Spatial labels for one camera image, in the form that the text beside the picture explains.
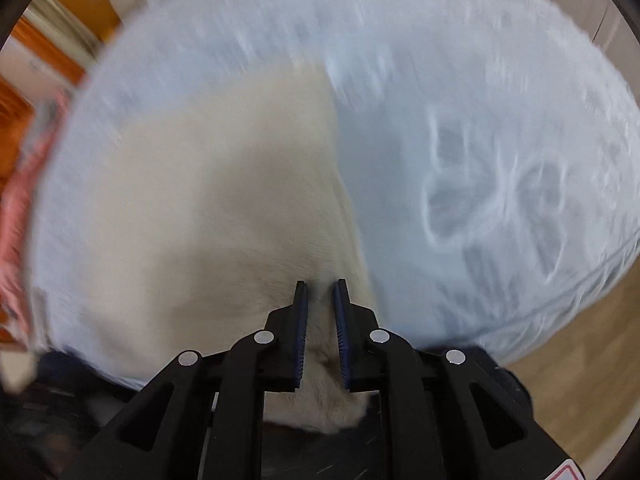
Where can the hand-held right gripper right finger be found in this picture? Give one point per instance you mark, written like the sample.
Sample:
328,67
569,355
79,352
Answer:
342,340

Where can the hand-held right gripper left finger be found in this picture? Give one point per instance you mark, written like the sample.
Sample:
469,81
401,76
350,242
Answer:
300,340

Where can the cream sweater with black hearts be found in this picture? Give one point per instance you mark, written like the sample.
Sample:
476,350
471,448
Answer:
200,210

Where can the bed with blue butterfly duvet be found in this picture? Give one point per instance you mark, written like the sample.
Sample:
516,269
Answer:
450,85

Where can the pink blanket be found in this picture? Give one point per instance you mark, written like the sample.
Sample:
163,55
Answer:
20,220

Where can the orange curtain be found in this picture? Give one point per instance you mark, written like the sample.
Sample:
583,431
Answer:
30,75

